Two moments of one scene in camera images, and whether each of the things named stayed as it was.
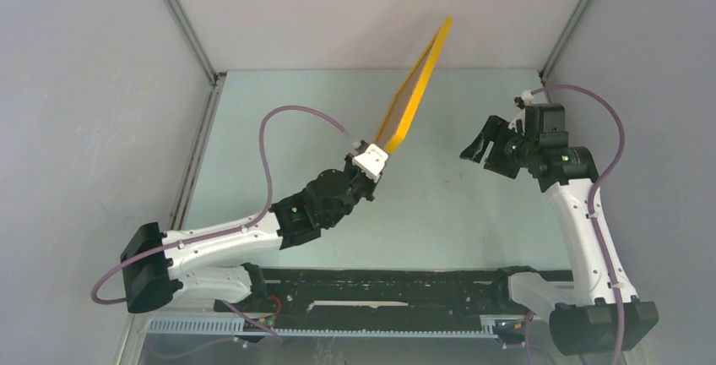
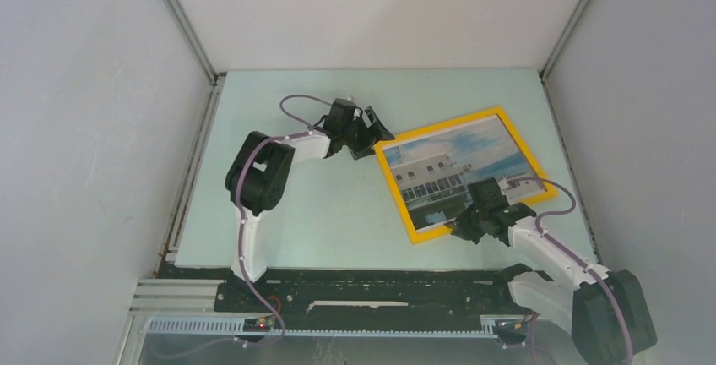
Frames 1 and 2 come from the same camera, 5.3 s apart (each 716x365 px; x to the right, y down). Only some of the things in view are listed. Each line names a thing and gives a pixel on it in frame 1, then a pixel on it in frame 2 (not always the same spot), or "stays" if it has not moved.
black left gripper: x=349 y=166 -> x=369 y=141
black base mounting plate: x=378 y=298 stays
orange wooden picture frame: x=408 y=98 -> x=417 y=236
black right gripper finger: x=494 y=128 -> x=469 y=229
